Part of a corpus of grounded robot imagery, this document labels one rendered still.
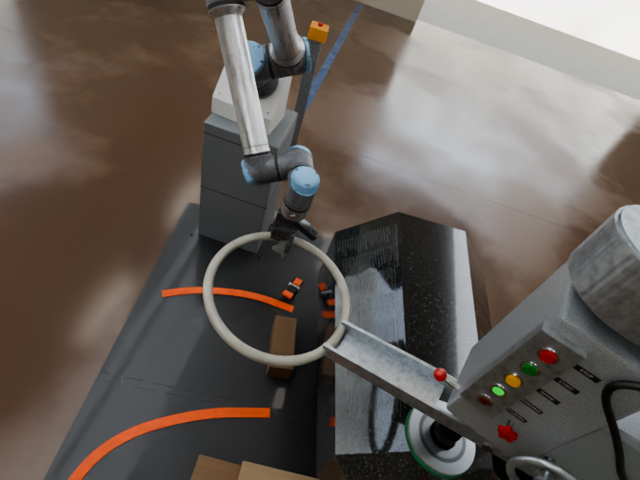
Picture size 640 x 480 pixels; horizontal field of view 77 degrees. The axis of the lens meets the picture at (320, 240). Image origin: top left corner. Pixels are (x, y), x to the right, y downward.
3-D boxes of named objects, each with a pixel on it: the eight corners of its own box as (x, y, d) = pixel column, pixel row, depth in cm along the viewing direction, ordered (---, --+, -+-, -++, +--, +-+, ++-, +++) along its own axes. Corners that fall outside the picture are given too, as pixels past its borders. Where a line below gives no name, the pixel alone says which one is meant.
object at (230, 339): (372, 298, 144) (376, 293, 141) (290, 404, 111) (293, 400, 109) (270, 214, 152) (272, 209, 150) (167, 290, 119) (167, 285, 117)
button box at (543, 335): (494, 409, 88) (589, 348, 67) (491, 418, 86) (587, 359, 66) (462, 385, 90) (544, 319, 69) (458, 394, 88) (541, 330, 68)
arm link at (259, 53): (237, 59, 191) (227, 42, 173) (272, 52, 190) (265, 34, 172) (242, 90, 191) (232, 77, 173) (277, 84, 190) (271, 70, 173)
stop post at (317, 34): (301, 153, 350) (335, 24, 273) (298, 167, 336) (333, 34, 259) (279, 148, 348) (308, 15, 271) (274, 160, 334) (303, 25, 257)
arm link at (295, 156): (276, 146, 136) (277, 170, 128) (310, 140, 135) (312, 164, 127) (282, 167, 143) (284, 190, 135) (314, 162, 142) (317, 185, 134)
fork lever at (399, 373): (572, 440, 106) (581, 430, 102) (561, 510, 93) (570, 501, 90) (347, 322, 134) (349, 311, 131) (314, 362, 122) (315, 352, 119)
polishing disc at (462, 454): (486, 443, 123) (488, 442, 123) (449, 493, 111) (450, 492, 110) (433, 388, 132) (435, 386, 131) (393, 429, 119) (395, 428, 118)
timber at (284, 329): (271, 326, 228) (275, 314, 220) (292, 329, 230) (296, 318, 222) (266, 376, 208) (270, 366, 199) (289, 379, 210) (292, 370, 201)
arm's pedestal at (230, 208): (187, 237, 257) (189, 123, 197) (217, 191, 292) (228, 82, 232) (260, 263, 258) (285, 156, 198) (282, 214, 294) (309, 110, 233)
